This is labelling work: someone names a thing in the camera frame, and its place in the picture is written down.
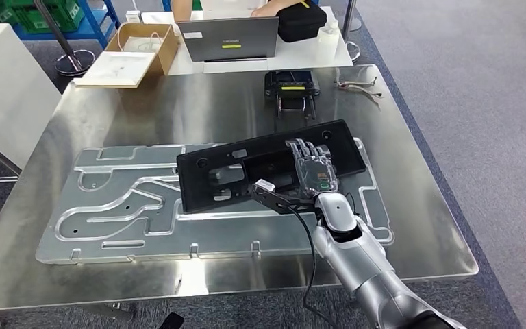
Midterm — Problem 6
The black device with yellow label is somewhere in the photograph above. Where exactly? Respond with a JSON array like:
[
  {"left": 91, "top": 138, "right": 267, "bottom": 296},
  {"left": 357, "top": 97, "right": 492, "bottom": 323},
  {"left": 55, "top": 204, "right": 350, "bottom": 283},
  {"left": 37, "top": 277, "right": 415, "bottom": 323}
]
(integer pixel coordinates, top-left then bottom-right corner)
[{"left": 264, "top": 70, "right": 322, "bottom": 121}]

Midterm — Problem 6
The black plastic licence plate bracket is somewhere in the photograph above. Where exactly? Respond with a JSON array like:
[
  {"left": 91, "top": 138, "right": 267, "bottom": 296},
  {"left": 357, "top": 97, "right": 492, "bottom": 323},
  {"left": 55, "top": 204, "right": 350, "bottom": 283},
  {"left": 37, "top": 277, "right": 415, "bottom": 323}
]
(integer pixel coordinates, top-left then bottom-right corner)
[{"left": 175, "top": 119, "right": 367, "bottom": 215}]

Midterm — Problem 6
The grey laptop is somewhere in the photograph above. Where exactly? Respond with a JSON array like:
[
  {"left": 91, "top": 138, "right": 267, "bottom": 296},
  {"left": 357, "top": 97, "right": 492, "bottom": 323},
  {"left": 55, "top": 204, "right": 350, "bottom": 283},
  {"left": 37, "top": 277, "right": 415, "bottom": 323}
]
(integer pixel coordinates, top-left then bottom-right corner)
[{"left": 177, "top": 16, "right": 280, "bottom": 63}]

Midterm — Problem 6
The blue metal shelf rack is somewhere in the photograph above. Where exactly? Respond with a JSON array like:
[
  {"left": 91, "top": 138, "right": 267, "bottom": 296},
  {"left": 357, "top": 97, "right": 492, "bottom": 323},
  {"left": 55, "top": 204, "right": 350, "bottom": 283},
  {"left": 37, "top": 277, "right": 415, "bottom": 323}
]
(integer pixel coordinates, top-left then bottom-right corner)
[{"left": 12, "top": 0, "right": 122, "bottom": 50}]

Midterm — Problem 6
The black stanchion with chrome base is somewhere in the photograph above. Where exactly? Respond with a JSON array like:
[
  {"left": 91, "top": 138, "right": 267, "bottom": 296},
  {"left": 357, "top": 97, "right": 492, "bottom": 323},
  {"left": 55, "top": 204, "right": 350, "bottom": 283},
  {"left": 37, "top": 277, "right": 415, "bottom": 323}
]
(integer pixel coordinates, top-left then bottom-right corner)
[
  {"left": 34, "top": 0, "right": 96, "bottom": 77},
  {"left": 340, "top": 0, "right": 363, "bottom": 64}
]

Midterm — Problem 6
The open cardboard box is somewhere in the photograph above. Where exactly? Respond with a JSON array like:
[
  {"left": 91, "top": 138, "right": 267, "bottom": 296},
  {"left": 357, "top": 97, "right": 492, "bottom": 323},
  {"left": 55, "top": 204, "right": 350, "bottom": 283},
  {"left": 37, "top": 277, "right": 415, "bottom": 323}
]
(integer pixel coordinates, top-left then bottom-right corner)
[{"left": 73, "top": 23, "right": 179, "bottom": 89}]

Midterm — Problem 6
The white cord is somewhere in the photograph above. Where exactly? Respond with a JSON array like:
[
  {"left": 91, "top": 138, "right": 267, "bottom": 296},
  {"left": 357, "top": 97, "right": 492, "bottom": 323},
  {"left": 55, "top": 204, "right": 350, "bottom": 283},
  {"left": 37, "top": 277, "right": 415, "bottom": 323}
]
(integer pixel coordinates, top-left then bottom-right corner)
[{"left": 136, "top": 32, "right": 163, "bottom": 51}]

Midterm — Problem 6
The black zip pouch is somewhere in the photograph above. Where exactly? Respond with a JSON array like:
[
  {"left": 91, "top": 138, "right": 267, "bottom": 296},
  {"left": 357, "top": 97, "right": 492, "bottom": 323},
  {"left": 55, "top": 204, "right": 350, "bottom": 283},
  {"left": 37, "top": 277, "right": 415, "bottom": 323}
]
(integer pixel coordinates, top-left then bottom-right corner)
[{"left": 275, "top": 2, "right": 328, "bottom": 44}]

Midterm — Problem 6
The translucent white bottle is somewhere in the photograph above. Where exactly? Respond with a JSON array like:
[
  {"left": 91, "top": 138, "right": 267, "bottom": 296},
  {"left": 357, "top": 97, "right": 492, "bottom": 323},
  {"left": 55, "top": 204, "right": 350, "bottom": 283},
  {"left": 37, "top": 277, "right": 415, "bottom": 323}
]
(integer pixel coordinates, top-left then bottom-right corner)
[{"left": 316, "top": 20, "right": 340, "bottom": 64}]

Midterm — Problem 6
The grey metal fixture plate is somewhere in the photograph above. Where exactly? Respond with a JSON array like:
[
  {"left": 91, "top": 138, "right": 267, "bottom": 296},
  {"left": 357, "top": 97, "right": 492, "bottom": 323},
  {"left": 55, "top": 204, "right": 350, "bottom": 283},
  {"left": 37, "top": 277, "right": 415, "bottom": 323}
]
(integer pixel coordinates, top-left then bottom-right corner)
[{"left": 35, "top": 136, "right": 395, "bottom": 266}]

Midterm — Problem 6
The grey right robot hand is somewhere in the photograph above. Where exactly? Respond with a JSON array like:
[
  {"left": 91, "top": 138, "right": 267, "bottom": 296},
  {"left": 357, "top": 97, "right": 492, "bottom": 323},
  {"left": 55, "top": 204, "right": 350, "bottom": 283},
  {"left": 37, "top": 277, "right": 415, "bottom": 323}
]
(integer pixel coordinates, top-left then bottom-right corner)
[{"left": 284, "top": 138, "right": 340, "bottom": 203}]

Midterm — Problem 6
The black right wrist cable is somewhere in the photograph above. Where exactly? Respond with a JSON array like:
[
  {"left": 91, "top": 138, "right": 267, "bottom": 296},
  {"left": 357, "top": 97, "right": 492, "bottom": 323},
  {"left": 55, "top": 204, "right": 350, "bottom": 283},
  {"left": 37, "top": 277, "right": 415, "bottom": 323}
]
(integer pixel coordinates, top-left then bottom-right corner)
[{"left": 286, "top": 204, "right": 339, "bottom": 329}]

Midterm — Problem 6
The stainless steel workbench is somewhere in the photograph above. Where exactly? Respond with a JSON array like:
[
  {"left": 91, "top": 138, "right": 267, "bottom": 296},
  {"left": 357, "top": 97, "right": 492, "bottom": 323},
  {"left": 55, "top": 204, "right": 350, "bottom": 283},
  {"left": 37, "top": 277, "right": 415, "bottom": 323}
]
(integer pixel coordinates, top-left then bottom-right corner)
[{"left": 0, "top": 64, "right": 479, "bottom": 314}]

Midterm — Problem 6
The beige strap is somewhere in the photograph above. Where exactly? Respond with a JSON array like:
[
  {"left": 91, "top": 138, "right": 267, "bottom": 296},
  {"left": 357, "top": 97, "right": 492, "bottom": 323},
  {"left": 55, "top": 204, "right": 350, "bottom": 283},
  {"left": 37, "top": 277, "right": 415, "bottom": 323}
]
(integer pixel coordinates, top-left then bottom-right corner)
[{"left": 334, "top": 76, "right": 384, "bottom": 108}]

